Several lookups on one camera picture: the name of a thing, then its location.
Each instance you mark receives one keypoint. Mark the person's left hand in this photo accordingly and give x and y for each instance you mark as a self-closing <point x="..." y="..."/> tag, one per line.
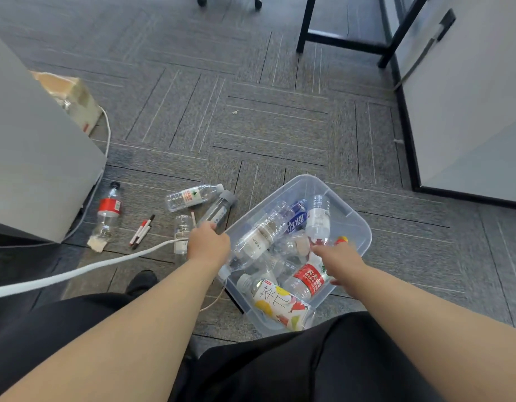
<point x="208" y="246"/>

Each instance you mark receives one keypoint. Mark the person's right hand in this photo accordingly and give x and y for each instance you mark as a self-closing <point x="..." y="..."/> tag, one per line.
<point x="341" y="261"/>

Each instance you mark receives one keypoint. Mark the person's right fingers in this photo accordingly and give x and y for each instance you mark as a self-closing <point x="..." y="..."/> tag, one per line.
<point x="320" y="249"/>

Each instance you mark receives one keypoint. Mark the person's left fingers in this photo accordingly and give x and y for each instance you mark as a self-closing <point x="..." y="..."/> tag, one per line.
<point x="201" y="228"/>

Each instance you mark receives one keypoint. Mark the clear bottle with grey cap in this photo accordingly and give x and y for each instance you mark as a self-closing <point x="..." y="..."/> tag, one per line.
<point x="219" y="208"/>

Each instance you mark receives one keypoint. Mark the person's right forearm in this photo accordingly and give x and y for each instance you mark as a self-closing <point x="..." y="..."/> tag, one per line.
<point x="429" y="330"/>

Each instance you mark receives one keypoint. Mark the person's left forearm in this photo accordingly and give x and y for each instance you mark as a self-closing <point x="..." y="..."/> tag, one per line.
<point x="128" y="330"/>

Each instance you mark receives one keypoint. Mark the small clear plastic bottle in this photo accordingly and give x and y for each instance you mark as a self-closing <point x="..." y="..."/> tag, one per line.
<point x="182" y="235"/>

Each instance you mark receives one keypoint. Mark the bottle with yellow red cap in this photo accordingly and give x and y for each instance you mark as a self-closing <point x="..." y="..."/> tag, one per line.
<point x="341" y="240"/>

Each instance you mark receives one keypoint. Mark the crumpled clear plastic bottle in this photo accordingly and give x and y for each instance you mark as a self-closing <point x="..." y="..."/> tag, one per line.
<point x="292" y="247"/>

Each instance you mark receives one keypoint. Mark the clear bottle with white cap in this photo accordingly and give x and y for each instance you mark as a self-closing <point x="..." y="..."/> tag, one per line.
<point x="318" y="219"/>

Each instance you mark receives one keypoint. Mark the green label clear bottle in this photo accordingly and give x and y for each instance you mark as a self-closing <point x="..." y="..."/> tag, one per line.
<point x="193" y="197"/>

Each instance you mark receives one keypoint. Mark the red label water bottle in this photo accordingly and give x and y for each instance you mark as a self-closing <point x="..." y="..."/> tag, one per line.
<point x="307" y="281"/>

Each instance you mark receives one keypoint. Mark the clear plastic storage bin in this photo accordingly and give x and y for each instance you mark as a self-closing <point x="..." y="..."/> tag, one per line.
<point x="354" y="230"/>

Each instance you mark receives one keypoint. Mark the blue label plastic bottle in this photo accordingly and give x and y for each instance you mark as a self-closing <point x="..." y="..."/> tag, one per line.
<point x="296" y="218"/>

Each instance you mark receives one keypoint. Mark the red and black marker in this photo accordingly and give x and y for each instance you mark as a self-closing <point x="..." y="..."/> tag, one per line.
<point x="144" y="232"/>
<point x="139" y="231"/>

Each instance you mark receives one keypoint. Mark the clear bottle with white label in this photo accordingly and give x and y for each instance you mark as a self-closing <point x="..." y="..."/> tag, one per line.
<point x="258" y="241"/>

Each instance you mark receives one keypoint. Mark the colourful label tea bottle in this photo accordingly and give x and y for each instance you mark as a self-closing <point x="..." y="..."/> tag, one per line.
<point x="279" y="303"/>

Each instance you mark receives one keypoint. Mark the person's black shoe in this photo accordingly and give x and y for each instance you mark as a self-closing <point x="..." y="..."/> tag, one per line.
<point x="143" y="282"/>

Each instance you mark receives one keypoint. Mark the red label bottle black cap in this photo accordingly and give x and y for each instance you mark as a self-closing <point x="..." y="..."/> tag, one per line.
<point x="108" y="214"/>

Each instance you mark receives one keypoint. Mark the torn paper scrap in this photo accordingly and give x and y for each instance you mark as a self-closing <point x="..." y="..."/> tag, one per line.
<point x="97" y="243"/>

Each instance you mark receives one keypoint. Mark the person's black trousers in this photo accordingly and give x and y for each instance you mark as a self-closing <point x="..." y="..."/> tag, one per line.
<point x="283" y="370"/>

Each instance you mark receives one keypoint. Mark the grey cabinet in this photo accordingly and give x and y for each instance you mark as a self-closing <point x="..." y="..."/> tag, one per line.
<point x="35" y="159"/>

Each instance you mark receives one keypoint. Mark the cardboard box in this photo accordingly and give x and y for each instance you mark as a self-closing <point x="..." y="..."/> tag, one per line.
<point x="71" y="96"/>

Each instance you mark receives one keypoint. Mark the black metal table frame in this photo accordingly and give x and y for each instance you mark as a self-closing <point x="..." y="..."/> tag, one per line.
<point x="346" y="39"/>

